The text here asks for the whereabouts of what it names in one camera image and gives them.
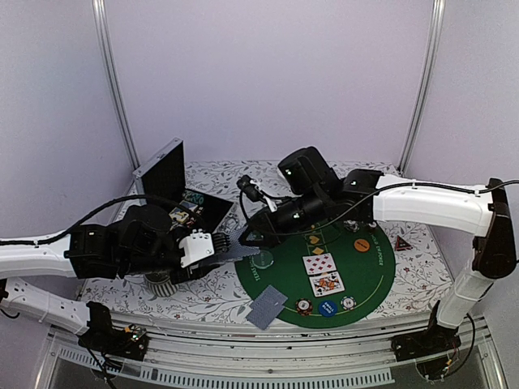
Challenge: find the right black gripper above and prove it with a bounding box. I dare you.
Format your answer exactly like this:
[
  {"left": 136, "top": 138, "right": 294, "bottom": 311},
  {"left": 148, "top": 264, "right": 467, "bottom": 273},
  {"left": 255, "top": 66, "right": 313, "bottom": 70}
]
[{"left": 240, "top": 187, "right": 330, "bottom": 248}]

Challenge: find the blue playing card deck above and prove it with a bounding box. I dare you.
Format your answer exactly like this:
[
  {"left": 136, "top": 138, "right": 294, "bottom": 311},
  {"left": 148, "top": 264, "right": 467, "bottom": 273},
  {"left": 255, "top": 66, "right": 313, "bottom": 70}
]
[{"left": 215, "top": 231, "right": 260, "bottom": 263}]

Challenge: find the clear acrylic dealer button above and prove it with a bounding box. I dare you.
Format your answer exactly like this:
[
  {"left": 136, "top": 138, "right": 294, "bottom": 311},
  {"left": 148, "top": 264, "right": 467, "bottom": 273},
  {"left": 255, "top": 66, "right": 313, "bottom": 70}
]
[{"left": 254, "top": 250, "right": 274, "bottom": 269}]

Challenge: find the dealt blue playing card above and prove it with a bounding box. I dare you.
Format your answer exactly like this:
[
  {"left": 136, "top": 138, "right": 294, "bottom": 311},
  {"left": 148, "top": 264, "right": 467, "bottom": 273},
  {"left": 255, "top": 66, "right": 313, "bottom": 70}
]
[{"left": 251, "top": 285, "right": 288, "bottom": 309}]

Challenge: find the face-up diamonds card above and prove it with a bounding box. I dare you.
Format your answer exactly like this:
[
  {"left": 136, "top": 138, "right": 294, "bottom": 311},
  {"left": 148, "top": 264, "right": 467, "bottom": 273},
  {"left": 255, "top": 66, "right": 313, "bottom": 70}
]
[{"left": 302, "top": 253, "right": 337, "bottom": 276}]

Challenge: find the red chip stack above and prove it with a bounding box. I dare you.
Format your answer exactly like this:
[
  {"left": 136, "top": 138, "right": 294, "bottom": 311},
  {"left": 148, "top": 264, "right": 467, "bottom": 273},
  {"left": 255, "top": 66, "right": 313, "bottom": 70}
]
[{"left": 295, "top": 298, "right": 313, "bottom": 316}]

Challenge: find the face-up queen card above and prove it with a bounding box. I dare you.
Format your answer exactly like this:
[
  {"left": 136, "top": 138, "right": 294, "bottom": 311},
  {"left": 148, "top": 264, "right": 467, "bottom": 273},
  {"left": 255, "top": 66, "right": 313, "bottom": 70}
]
[{"left": 309, "top": 271, "right": 345, "bottom": 297}]

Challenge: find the blue small blind button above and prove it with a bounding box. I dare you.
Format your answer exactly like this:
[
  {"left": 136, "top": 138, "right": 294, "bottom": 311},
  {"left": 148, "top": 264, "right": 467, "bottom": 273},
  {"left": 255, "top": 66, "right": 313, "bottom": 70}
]
[{"left": 318, "top": 300, "right": 338, "bottom": 318}]

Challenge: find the orange big blind button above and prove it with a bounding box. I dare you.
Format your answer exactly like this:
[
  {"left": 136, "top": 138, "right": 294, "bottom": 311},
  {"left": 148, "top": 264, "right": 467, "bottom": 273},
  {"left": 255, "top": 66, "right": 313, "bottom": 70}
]
[{"left": 354, "top": 238, "right": 371, "bottom": 253}]

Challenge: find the red black triangle button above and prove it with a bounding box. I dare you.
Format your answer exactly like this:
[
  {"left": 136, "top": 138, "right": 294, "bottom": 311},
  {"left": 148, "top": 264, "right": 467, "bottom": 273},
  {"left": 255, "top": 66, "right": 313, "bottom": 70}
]
[{"left": 395, "top": 236, "right": 413, "bottom": 252}]

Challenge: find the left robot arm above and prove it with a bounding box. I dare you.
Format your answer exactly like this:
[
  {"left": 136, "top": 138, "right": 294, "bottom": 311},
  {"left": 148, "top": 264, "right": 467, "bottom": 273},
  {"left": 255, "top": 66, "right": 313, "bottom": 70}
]
[{"left": 1, "top": 203, "right": 229, "bottom": 352}]

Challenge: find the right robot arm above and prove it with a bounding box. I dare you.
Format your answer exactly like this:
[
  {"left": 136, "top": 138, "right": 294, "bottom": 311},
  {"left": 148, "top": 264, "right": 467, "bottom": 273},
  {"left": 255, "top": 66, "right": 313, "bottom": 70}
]
[{"left": 237, "top": 147, "right": 518, "bottom": 353}]

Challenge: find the striped ceramic mug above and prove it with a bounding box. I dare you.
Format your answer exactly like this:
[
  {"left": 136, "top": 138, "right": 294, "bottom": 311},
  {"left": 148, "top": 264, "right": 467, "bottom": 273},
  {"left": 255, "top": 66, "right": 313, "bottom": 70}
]
[{"left": 144, "top": 271, "right": 178, "bottom": 297}]

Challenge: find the card deck in case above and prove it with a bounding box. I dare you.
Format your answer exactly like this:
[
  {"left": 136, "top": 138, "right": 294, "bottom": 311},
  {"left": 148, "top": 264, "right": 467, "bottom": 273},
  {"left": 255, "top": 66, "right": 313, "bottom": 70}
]
[{"left": 169, "top": 207, "right": 191, "bottom": 224}]

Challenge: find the poker chips back row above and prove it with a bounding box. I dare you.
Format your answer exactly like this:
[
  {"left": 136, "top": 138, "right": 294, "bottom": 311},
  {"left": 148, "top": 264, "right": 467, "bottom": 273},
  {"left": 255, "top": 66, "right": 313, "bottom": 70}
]
[{"left": 182, "top": 190, "right": 204, "bottom": 206}]

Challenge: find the round green poker mat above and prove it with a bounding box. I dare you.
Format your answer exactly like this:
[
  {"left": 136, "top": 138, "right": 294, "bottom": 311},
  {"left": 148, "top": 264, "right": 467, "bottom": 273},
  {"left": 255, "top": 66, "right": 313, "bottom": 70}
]
[{"left": 235, "top": 223, "right": 396, "bottom": 329}]

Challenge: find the aluminium poker chip case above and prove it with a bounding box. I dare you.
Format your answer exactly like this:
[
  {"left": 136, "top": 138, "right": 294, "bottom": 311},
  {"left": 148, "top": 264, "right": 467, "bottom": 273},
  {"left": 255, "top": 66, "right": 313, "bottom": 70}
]
[{"left": 133, "top": 138, "right": 234, "bottom": 232}]

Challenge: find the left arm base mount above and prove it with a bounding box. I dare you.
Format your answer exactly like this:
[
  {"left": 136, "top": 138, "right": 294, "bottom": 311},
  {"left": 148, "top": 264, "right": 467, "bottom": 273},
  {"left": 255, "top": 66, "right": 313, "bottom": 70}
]
[{"left": 78, "top": 324, "right": 149, "bottom": 361}]

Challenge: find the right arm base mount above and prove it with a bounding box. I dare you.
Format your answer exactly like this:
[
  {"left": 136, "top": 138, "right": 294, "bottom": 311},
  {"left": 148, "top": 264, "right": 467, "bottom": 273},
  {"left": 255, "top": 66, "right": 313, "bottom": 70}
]
[{"left": 391, "top": 324, "right": 461, "bottom": 361}]

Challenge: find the left aluminium frame post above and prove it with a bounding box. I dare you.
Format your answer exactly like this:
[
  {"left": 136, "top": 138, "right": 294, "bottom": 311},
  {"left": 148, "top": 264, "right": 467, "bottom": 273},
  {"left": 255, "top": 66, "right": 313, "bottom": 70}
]
[{"left": 92, "top": 0, "right": 139, "bottom": 169}]

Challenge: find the aluminium frame post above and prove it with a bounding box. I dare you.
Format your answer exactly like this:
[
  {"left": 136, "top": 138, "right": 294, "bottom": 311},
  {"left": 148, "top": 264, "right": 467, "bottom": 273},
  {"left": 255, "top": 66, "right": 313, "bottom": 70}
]
[
  {"left": 397, "top": 0, "right": 446, "bottom": 175},
  {"left": 92, "top": 0, "right": 139, "bottom": 169}
]

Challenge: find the right aluminium frame post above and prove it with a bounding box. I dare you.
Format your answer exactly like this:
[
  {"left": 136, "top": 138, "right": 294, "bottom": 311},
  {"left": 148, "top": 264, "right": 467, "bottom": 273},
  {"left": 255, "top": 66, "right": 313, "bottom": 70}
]
[{"left": 397, "top": 0, "right": 446, "bottom": 175}]

